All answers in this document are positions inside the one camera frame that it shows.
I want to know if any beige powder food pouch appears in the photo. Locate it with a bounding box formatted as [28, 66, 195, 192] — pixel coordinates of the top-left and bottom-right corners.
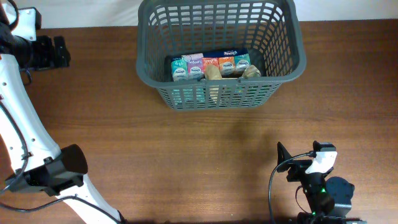
[205, 65, 261, 104]

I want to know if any grey plastic shopping basket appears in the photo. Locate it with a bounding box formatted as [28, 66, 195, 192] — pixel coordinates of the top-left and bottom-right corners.
[136, 0, 306, 110]

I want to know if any multipack of tissue packets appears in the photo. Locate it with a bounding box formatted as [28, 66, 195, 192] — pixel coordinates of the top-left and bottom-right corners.
[167, 49, 252, 82]

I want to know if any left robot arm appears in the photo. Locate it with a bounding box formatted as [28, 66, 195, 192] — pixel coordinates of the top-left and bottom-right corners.
[1, 24, 126, 223]

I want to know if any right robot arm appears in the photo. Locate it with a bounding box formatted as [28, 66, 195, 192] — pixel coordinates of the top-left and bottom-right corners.
[271, 141, 366, 224]

